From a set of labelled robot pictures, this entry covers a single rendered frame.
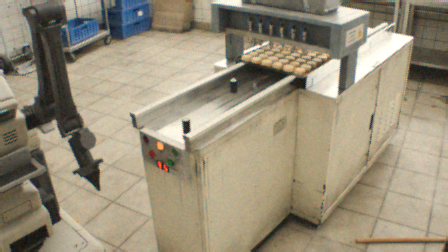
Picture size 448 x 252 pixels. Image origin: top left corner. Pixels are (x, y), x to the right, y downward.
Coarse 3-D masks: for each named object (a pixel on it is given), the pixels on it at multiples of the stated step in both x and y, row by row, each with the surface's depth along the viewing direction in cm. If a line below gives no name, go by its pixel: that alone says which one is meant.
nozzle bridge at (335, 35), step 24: (240, 0) 212; (216, 24) 213; (240, 24) 214; (264, 24) 204; (288, 24) 195; (312, 24) 187; (336, 24) 170; (360, 24) 186; (240, 48) 234; (312, 48) 187; (336, 48) 175
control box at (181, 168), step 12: (144, 132) 162; (156, 132) 162; (144, 144) 165; (156, 144) 159; (168, 144) 154; (180, 144) 153; (144, 156) 169; (156, 156) 163; (168, 156) 157; (180, 156) 153; (168, 168) 160; (180, 168) 156
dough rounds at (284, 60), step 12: (264, 48) 222; (276, 48) 228; (288, 48) 223; (252, 60) 207; (264, 60) 205; (276, 60) 207; (288, 60) 207; (300, 60) 205; (312, 60) 206; (324, 60) 208; (300, 72) 192
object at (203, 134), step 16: (368, 32) 259; (288, 80) 188; (304, 80) 200; (256, 96) 174; (272, 96) 181; (240, 112) 165; (256, 112) 174; (208, 128) 152; (224, 128) 160; (192, 144) 147
